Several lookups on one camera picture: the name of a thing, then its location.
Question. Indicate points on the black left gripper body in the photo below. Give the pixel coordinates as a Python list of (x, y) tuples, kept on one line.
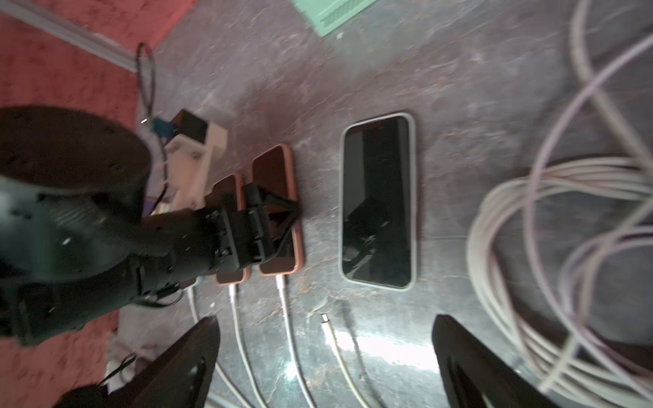
[(269, 218)]

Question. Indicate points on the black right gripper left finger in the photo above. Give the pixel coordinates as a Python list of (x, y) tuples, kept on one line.
[(180, 377)]

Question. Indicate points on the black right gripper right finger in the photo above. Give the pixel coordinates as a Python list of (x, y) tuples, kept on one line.
[(473, 376)]

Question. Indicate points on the white charging cable end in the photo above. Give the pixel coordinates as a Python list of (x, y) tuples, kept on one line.
[(332, 342)]

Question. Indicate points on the black phone white case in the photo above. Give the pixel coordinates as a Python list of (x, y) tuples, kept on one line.
[(378, 202)]

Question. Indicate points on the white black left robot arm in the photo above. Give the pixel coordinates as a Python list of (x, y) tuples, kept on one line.
[(75, 245)]

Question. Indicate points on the green plastic file organizer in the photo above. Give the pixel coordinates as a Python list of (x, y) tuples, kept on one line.
[(325, 16)]

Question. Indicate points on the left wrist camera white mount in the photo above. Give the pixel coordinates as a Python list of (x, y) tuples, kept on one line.
[(190, 146)]

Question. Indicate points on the left aluminium corner post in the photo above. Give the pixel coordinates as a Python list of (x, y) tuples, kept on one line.
[(67, 31)]

